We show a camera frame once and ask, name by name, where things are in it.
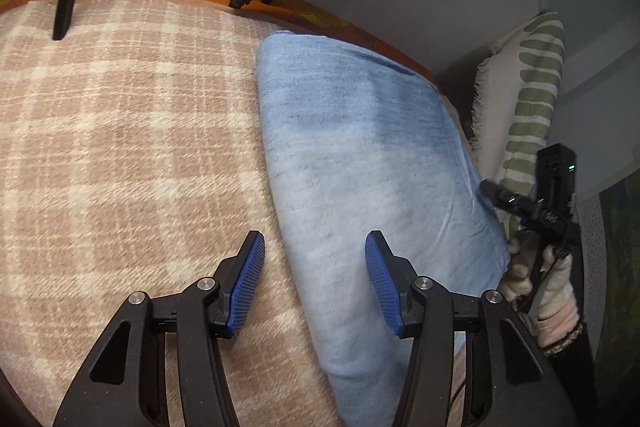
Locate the person's right forearm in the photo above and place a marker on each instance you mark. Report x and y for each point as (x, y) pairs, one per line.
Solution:
(567, 357)

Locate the light blue denim pants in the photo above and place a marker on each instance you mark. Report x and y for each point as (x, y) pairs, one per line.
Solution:
(360, 157)

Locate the dark green cloth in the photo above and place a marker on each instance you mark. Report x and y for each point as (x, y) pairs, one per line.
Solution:
(622, 267)

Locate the grey patterned cloth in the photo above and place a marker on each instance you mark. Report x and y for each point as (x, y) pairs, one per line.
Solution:
(592, 247)

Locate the person's right hand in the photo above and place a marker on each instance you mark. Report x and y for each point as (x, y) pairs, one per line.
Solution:
(550, 287)

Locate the beige plaid blanket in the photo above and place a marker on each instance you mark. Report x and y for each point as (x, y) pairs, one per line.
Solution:
(125, 132)

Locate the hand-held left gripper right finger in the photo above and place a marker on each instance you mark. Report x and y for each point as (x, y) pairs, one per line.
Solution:
(382, 287)

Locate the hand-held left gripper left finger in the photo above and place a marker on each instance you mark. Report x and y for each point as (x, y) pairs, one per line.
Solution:
(245, 287)

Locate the white green leaf-print pillow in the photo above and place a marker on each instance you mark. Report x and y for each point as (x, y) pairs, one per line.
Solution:
(535, 107)

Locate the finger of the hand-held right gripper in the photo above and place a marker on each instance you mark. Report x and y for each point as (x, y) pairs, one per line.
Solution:
(500, 196)

